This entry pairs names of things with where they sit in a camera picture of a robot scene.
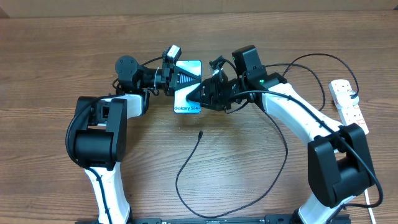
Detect white power strip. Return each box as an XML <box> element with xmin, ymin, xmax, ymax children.
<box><xmin>328</xmin><ymin>79</ymin><xmax>369</xmax><ymax>134</ymax></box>

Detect Galaxy S24+ smartphone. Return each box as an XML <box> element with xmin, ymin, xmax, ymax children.
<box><xmin>173</xmin><ymin>59</ymin><xmax>203</xmax><ymax>114</ymax></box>

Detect white charger plug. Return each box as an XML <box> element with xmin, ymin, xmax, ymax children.
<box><xmin>334</xmin><ymin>91</ymin><xmax>359</xmax><ymax>110</ymax></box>

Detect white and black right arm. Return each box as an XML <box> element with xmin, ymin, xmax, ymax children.
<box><xmin>186</xmin><ymin>45</ymin><xmax>384</xmax><ymax>223</ymax></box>

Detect black USB charging cable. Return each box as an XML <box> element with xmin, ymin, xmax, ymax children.
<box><xmin>175</xmin><ymin>53</ymin><xmax>360</xmax><ymax>219</ymax></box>

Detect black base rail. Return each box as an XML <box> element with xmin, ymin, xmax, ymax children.
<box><xmin>74</xmin><ymin>213</ymin><xmax>352</xmax><ymax>224</ymax></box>

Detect white power strip cord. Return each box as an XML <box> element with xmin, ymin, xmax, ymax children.
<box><xmin>363</xmin><ymin>188</ymin><xmax>377</xmax><ymax>224</ymax></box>

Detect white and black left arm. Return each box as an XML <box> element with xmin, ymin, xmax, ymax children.
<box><xmin>65</xmin><ymin>55</ymin><xmax>202</xmax><ymax>223</ymax></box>

